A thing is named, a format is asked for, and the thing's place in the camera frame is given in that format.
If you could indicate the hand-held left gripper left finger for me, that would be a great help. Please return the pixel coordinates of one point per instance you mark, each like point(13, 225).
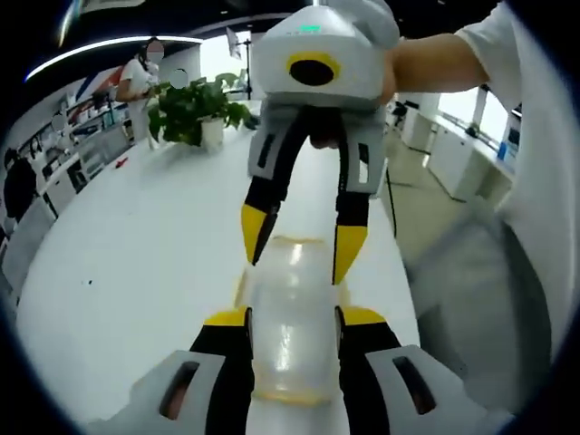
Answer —
point(213, 362)

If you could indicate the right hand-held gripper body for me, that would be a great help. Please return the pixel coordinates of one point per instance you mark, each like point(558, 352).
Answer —
point(353, 50)

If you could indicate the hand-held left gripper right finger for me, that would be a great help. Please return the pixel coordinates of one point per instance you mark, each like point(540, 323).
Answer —
point(376, 362)

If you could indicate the clear plastic bottle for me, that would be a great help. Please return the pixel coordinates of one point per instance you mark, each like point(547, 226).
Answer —
point(292, 312)

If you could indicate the person's right hand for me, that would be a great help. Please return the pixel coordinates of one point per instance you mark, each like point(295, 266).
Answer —
point(392, 72)

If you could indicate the black tripod stand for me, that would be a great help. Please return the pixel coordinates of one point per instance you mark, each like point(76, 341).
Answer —
point(247, 63)

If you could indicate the green potted plant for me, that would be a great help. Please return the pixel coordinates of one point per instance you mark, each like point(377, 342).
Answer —
point(190, 109)

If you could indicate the white office desk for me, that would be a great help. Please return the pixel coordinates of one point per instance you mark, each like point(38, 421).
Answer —
point(457, 158)

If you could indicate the person's grey trousers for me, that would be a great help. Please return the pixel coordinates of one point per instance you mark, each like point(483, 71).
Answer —
point(480, 290)

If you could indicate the blue box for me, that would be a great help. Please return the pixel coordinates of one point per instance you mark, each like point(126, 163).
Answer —
point(508, 150)

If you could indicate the small red object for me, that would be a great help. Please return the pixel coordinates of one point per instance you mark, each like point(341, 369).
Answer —
point(121, 162)

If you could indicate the operator in white shirt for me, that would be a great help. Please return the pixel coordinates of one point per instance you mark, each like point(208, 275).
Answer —
point(544, 136)

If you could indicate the white storage shelf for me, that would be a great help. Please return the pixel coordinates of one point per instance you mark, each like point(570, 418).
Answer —
point(86, 136)

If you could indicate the white ceiling light strip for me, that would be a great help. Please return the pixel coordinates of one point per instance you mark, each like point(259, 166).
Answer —
point(104, 47)

